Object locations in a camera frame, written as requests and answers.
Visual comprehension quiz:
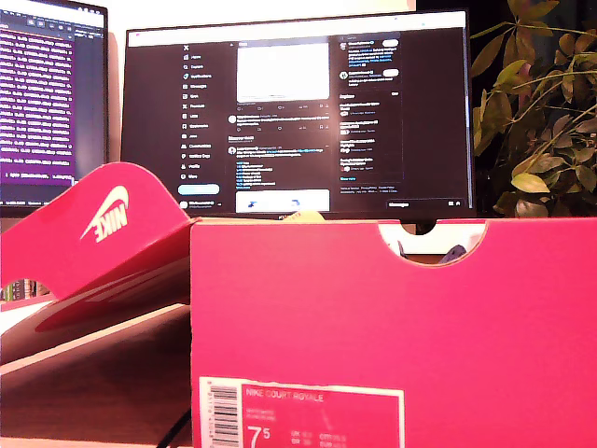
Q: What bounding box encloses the green leafy house plant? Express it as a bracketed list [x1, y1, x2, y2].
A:
[469, 0, 597, 219]

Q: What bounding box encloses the monitor with code text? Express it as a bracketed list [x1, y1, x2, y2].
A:
[0, 0, 110, 218]

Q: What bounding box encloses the black cable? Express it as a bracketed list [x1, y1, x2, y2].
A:
[156, 409, 193, 448]

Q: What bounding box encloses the dark green printed box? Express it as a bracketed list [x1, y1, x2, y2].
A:
[0, 278, 39, 302]

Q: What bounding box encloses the monitor with dark web page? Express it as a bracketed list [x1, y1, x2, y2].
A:
[119, 9, 478, 236]

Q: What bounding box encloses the red Nike shoebox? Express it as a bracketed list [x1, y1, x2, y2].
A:
[0, 161, 597, 448]

